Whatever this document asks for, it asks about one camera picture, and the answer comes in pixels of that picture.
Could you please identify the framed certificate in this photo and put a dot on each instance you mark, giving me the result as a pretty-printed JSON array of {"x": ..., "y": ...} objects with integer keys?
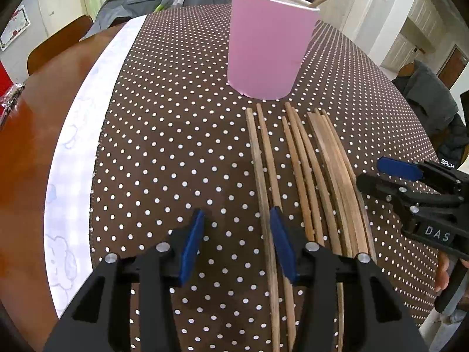
[{"x": 14, "y": 25}]

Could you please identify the pink cup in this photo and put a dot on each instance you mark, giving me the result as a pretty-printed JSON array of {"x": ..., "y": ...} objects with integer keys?
[{"x": 267, "y": 51}]

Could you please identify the wooden chair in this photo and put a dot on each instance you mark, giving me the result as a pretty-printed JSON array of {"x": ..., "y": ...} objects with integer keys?
[
  {"x": 403, "y": 72},
  {"x": 55, "y": 47}
]

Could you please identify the person's right hand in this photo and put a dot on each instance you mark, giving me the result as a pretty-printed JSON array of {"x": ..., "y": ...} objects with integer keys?
[{"x": 442, "y": 271}]

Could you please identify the white cabinet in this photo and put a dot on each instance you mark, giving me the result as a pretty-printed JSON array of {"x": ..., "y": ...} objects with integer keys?
[{"x": 414, "y": 22}]

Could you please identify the black puffer jacket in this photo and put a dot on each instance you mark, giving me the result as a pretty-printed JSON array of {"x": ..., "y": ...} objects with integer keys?
[{"x": 452, "y": 143}]

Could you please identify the red board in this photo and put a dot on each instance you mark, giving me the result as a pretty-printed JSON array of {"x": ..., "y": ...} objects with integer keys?
[{"x": 5, "y": 80}]

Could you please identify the brown polka-dot tablecloth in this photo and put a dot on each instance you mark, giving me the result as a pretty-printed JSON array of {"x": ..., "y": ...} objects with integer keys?
[{"x": 165, "y": 135}]

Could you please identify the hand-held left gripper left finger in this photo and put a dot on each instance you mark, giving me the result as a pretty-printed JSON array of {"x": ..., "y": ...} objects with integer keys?
[{"x": 192, "y": 242}]

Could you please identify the white patterned cloth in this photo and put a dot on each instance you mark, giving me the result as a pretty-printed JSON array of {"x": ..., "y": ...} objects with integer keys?
[{"x": 73, "y": 154}]

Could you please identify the brown door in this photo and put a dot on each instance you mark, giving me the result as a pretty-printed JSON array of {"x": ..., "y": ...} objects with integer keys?
[{"x": 454, "y": 64}]

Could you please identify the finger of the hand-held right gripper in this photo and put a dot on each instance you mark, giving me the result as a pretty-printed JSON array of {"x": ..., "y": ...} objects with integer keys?
[
  {"x": 399, "y": 168},
  {"x": 377, "y": 185}
]

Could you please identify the dark grey jacket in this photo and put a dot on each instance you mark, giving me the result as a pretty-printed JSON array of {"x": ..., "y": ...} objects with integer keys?
[{"x": 428, "y": 95}]

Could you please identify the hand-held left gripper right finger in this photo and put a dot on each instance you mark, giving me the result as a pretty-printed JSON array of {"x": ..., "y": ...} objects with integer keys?
[{"x": 282, "y": 245}]

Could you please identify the clear plastic object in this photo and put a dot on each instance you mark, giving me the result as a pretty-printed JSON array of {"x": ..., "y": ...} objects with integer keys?
[{"x": 13, "y": 97}]

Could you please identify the row of wooden chopsticks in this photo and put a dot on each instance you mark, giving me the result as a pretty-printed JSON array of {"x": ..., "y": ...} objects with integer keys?
[{"x": 340, "y": 190}]

